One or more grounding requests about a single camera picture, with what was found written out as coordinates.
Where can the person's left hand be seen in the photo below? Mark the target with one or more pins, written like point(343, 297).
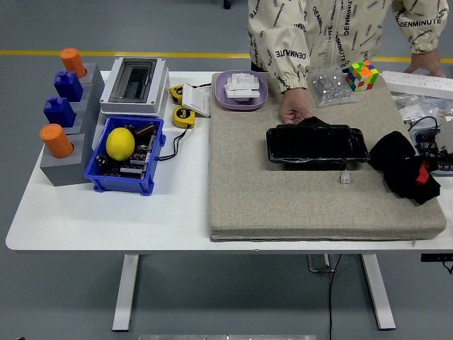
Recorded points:
point(426, 62)

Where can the person's right hand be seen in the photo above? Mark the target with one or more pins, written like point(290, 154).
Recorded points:
point(295, 106)

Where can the black rag with red tag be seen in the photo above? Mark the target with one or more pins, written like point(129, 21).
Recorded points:
point(393, 152)

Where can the person's right forearm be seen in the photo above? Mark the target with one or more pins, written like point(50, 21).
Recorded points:
point(288, 74)

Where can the person's left forearm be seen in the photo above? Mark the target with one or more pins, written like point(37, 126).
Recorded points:
point(423, 32)

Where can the white power strip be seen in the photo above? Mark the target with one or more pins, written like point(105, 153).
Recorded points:
point(417, 83)

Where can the clear bag of metal parts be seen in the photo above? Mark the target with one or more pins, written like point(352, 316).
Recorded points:
point(331, 88)

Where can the clear plastic bags pile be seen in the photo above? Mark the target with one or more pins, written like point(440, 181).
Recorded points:
point(414, 106)

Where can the colourful puzzle cube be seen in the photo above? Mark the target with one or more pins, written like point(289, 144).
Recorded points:
point(361, 76)

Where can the purple tray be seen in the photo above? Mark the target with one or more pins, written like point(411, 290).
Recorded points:
point(221, 97)

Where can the person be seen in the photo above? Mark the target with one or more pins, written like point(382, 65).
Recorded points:
point(329, 28)

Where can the small white connector plug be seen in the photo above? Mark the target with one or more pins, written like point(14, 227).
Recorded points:
point(345, 178)

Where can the grey-brown mat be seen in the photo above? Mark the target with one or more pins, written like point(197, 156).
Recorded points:
point(283, 198)

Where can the light blue parts tray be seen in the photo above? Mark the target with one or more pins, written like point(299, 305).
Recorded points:
point(442, 173)

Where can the yellow tape measure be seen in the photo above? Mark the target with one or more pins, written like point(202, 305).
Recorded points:
point(183, 116)
point(175, 93)

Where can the black caster wheel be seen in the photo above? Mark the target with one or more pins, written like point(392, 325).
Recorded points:
point(227, 3)

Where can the grey metal foot plate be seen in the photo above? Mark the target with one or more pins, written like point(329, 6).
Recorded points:
point(316, 263)

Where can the grey white distribution box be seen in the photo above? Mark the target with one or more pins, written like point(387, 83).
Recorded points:
point(136, 102)

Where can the black circuit board with capacitors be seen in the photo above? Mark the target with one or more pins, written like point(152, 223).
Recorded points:
point(139, 159)

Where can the yellow lemon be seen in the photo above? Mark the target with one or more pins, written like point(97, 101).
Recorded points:
point(120, 144)

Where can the blue plastic bin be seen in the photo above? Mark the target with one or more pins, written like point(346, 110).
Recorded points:
point(120, 184)

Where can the black table control box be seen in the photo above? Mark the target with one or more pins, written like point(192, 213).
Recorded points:
point(435, 258)

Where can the grey stepped block holder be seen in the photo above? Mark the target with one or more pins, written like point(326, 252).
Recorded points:
point(88, 106)

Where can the white table leg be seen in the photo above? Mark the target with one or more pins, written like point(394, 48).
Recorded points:
point(380, 301)
point(124, 294)

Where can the orange cylinder peg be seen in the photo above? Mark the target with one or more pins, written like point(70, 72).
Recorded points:
point(72, 62)
point(56, 140)

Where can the blue block peg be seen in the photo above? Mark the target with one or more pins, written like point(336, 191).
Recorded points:
point(59, 111)
point(68, 85)

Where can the stack of white switch parts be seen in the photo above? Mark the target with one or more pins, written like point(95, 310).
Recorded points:
point(242, 85)

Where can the grey metal bracket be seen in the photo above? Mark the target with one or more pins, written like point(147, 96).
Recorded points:
point(445, 136)

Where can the white wall switch plate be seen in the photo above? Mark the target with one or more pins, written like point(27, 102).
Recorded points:
point(197, 101)

